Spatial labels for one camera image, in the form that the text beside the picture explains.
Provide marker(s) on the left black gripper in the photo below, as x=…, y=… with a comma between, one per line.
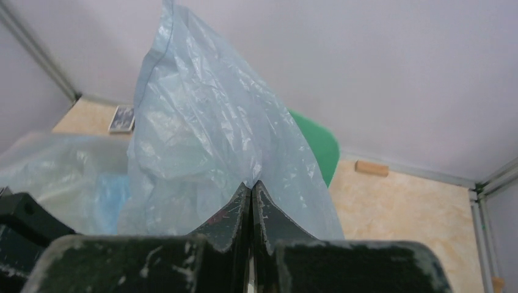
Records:
x=27, y=229

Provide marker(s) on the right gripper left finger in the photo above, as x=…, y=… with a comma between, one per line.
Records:
x=212, y=258

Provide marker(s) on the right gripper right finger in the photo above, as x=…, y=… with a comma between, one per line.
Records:
x=289, y=259

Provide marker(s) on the clear yellowish plastic bag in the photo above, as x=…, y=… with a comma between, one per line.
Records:
x=81, y=180

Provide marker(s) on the green plastic trash bin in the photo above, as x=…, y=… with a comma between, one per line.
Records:
x=322, y=142

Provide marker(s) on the light blue plastic bag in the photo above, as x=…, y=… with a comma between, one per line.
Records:
x=207, y=123

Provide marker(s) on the small wooden block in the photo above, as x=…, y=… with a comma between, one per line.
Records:
x=371, y=168

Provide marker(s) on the blue playing card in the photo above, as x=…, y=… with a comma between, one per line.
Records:
x=123, y=120

